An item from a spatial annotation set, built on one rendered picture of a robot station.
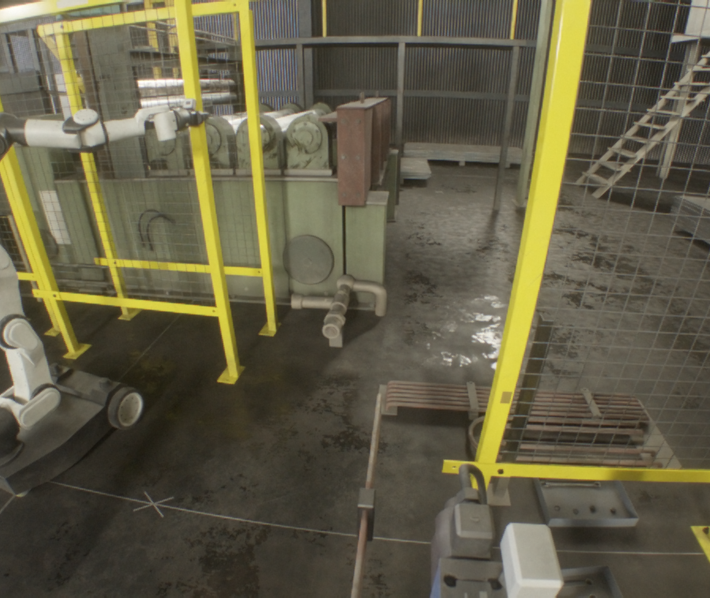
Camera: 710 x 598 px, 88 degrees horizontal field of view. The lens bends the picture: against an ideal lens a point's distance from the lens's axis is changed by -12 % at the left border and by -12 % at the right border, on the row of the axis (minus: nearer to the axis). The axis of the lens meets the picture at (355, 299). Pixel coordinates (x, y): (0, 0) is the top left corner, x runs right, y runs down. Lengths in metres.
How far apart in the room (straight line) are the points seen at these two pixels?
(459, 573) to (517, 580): 0.05
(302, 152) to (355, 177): 0.40
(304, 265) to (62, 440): 1.74
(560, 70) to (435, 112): 10.81
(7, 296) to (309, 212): 1.73
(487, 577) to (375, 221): 2.50
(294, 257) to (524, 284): 2.07
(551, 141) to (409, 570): 1.37
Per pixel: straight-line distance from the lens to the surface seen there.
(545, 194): 0.93
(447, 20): 11.79
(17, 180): 2.66
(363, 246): 2.78
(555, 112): 0.91
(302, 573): 1.61
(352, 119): 2.50
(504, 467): 1.36
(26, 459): 2.09
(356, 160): 2.53
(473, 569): 0.34
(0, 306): 1.96
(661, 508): 2.10
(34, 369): 2.10
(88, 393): 2.25
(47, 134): 1.67
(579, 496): 1.96
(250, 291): 3.13
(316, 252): 2.80
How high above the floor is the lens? 1.44
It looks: 28 degrees down
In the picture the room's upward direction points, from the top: straight up
